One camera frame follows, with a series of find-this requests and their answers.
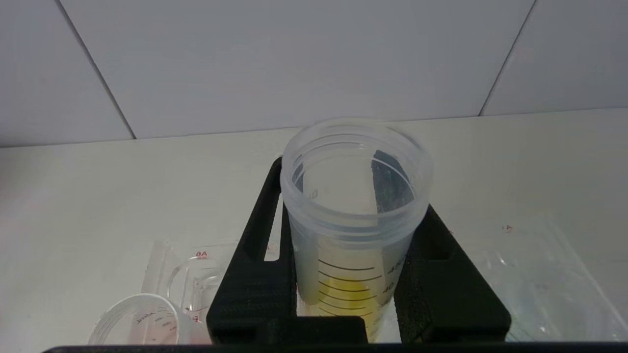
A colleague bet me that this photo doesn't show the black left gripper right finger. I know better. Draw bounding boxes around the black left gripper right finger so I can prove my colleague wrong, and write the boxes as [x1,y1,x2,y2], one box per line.
[371,150,512,342]

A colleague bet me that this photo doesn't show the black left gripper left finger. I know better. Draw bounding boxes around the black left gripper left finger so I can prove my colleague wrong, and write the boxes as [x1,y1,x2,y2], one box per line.
[206,157,368,344]

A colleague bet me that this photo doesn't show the test tube with yellow pigment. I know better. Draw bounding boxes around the test tube with yellow pigment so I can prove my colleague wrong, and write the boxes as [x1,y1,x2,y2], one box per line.
[280,118,433,344]

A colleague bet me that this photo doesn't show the clear acrylic test tube rack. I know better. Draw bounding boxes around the clear acrylic test tube rack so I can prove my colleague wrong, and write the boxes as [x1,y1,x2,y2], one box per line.
[141,211,628,344]

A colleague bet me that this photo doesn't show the test tube with red pigment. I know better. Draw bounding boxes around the test tube with red pigment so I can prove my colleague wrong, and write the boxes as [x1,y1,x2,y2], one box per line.
[87,293,194,345]

